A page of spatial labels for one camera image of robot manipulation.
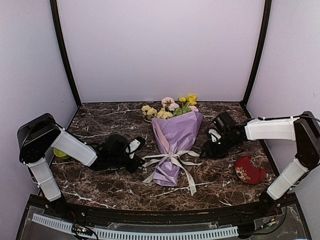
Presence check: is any white slotted cable duct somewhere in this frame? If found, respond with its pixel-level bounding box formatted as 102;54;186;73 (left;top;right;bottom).
31;213;239;240

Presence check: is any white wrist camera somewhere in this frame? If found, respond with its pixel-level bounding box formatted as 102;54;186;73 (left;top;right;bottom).
205;127;222;143
125;136;146;159

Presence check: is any yellow fuzzy poppy stem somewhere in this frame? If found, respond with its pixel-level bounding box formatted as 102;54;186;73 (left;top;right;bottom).
178;94;198;106

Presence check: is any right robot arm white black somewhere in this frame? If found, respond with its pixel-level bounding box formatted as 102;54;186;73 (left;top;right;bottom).
200;111;320;217

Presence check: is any red floral dish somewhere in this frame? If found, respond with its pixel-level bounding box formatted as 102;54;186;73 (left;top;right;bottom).
235;156;266;185

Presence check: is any white ribbon strap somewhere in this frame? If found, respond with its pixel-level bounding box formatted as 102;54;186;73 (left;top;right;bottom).
141;149;204;197

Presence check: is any black front table rail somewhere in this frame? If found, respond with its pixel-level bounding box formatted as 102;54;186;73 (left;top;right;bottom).
53;199;261;225

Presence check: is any pink purple wrapping paper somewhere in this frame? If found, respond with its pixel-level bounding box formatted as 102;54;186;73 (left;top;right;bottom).
146;111;203;187

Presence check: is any pink rose flower stem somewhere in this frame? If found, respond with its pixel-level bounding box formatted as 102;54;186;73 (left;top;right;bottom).
160;96;200;113

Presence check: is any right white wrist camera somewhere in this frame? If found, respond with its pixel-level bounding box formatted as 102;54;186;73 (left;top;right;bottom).
205;127;222;143

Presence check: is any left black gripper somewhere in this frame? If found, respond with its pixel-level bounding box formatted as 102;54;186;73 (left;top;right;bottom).
109;152;145;173

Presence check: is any right black frame post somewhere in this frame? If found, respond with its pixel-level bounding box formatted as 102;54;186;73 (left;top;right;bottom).
240;0;272;108

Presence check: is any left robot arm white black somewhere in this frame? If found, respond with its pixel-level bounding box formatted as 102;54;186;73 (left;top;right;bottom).
17;113;146;218

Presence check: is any lime green bowl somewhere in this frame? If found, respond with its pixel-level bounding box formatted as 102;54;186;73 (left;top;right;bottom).
53;148;70;160

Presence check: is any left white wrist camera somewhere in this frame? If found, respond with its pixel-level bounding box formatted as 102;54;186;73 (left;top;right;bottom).
125;136;146;159

